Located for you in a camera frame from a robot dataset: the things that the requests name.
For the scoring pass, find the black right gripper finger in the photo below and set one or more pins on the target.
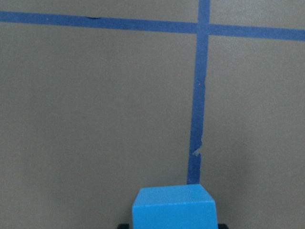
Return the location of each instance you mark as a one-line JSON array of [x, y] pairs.
[[222, 226]]

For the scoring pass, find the blue block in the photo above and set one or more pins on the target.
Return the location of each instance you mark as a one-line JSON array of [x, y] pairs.
[[174, 207]]

